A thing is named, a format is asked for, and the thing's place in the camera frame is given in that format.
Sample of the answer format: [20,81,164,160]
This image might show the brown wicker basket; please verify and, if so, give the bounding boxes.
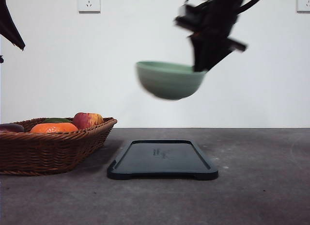
[0,117,117,176]

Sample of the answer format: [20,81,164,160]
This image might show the white wall socket right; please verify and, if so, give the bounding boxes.
[294,0,310,14]

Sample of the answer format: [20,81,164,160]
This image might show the dark purple fruit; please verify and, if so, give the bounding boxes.
[0,123,24,132]

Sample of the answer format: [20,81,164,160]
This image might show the white wall socket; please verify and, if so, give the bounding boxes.
[294,0,310,14]
[77,0,101,14]

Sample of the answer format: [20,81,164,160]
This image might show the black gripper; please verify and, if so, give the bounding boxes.
[175,0,247,72]

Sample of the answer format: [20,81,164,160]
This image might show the green ceramic bowl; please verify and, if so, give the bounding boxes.
[136,61,206,99]

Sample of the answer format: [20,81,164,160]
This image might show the dark blue rectangular tray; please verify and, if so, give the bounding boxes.
[107,140,218,180]

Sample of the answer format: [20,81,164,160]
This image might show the green avocado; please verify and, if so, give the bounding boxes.
[43,118,70,123]

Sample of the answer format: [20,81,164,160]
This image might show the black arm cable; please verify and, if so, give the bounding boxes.
[237,0,258,14]

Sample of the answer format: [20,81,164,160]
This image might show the red yellow apple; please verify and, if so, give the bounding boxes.
[73,112,104,129]

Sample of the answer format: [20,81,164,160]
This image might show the white wall socket left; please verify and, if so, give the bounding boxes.
[77,0,101,14]

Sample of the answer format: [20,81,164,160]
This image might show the orange tangerine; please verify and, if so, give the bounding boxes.
[30,123,78,133]

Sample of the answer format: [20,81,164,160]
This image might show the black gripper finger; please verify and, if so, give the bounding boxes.
[0,0,25,51]

